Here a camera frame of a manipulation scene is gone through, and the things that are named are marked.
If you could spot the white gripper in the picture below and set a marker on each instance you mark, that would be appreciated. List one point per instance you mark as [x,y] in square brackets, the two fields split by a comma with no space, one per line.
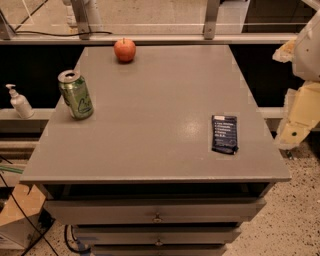
[309,53]

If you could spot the white pump bottle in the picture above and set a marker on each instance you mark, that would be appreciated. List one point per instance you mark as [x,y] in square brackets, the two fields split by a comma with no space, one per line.
[20,103]

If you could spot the metal bracket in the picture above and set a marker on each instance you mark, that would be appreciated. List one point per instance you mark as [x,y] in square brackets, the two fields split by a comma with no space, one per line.
[83,27]
[210,19]

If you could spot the green soda can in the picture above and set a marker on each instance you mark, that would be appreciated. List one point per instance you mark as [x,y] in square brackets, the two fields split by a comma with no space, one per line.
[75,93]

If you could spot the grey drawer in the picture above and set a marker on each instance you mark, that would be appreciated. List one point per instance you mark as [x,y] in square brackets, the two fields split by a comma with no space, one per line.
[103,212]
[157,235]
[164,250]

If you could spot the right metal bracket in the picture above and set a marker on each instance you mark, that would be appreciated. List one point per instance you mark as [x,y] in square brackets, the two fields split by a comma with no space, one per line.
[210,19]

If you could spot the top grey drawer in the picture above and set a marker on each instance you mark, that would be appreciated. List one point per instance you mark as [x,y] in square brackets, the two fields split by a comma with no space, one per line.
[103,212]

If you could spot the middle grey drawer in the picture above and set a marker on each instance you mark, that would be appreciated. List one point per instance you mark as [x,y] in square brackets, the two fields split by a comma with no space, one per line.
[157,235]

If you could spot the left metal bracket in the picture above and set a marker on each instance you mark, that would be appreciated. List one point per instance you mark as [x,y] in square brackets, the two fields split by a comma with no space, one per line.
[83,27]

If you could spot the cardboard box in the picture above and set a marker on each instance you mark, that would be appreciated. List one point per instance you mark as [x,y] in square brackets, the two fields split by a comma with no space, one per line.
[20,216]

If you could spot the dark blue snack bar wrapper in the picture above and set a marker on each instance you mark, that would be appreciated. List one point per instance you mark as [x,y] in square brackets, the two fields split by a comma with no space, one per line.
[225,138]

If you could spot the red apple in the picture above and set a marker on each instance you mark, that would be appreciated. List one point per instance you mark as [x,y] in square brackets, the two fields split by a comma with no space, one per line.
[125,50]

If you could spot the bottom grey drawer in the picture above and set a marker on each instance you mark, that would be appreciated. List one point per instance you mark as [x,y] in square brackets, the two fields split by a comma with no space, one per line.
[164,250]

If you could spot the grey drawer cabinet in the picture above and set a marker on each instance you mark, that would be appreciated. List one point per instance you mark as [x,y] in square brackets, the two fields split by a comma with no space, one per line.
[150,136]

